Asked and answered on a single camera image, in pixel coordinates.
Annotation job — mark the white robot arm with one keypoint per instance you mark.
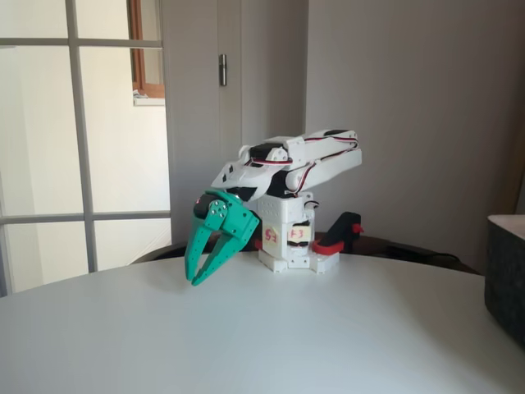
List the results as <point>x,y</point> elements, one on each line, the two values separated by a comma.
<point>328,164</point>

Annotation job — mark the dark grey felt container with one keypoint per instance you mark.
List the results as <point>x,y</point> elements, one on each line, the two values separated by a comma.
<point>506,279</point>

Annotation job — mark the black red table clamp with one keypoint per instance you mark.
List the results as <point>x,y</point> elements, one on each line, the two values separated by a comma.
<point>342,230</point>
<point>258,244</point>

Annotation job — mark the yellow label reading F5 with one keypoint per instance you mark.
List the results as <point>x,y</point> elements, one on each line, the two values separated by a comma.
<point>270,236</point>

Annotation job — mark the yellow label reading F3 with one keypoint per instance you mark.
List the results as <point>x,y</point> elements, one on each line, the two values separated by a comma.
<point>298,234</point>

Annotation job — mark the dark brown chair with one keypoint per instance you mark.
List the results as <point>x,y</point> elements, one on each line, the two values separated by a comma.
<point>389,246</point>

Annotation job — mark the silver door hinge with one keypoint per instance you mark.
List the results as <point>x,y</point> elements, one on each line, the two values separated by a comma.
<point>222,70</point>

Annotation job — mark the white framed glass door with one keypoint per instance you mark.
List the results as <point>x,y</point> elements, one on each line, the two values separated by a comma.
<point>76,123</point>

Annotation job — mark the brown wooden window frame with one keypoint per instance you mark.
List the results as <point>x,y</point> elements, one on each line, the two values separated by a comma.
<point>137,61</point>

